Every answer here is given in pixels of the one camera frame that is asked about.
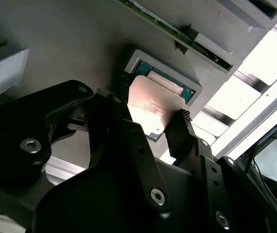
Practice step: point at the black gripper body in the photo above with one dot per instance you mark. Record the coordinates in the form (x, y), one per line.
(92, 208)

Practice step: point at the silver CPU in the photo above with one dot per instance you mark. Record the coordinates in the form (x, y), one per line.
(150, 104)

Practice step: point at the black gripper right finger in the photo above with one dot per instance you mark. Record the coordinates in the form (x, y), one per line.
(208, 170)

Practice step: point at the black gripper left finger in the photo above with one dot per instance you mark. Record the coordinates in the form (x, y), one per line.
(19, 126)

